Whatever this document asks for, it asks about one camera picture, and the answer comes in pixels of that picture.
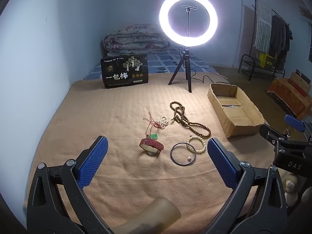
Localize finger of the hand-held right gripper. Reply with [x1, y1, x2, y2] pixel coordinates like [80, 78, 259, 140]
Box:
[259, 124, 293, 152]
[284, 114, 312, 142]

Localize dark hanging clothes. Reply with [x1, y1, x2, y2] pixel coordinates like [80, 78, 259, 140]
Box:
[268, 15, 293, 64]

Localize phone holder clamp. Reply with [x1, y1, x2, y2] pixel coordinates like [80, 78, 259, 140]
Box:
[181, 2, 197, 37]

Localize black power cable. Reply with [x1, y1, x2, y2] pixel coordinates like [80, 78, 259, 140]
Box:
[190, 70, 229, 84]

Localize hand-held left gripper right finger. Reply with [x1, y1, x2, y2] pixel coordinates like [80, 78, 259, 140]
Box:
[207, 137, 289, 234]

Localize blue checked bed sheet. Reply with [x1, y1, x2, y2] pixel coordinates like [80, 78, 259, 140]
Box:
[84, 47, 220, 81]

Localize beige leaning board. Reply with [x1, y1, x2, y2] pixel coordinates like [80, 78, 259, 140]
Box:
[240, 0, 256, 56]

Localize red leather bracelet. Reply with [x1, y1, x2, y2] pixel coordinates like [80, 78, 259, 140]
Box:
[139, 138, 164, 156]

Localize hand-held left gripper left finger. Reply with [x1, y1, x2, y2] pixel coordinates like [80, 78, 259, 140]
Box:
[26, 135, 109, 234]

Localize yellow box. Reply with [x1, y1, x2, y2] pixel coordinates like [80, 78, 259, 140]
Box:
[259, 52, 276, 68]

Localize orange cloth covered box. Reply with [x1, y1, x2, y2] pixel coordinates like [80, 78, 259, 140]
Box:
[266, 77, 312, 118]

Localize striped hanging cloth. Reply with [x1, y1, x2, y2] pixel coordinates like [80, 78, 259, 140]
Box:
[255, 0, 273, 51]

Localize black printed gift box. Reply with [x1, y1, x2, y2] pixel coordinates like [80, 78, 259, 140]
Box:
[100, 54, 150, 89]

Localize pale beige tube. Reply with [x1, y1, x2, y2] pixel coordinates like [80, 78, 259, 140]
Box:
[116, 197, 181, 234]

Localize person's right hand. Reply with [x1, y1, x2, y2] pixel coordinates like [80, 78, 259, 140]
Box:
[284, 175, 302, 208]

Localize folded floral quilt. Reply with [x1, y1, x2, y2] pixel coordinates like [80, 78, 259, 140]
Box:
[104, 24, 170, 54]

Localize white ring light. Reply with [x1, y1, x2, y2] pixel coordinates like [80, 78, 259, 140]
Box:
[159, 0, 218, 47]

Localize brown wooden bead necklace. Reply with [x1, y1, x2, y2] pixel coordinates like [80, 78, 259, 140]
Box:
[170, 101, 211, 138]

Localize white pearl bead bracelet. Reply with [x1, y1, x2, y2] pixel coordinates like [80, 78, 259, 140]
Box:
[153, 116, 170, 129]

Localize tan blanket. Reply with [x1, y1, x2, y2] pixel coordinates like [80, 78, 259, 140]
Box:
[23, 72, 293, 234]

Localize cardboard box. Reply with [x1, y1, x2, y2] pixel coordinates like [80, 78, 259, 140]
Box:
[207, 83, 265, 138]

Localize green jade pendant red cord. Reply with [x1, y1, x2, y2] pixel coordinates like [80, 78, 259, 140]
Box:
[143, 112, 160, 140]

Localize black bangle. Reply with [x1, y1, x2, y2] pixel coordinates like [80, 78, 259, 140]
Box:
[170, 142, 197, 165]

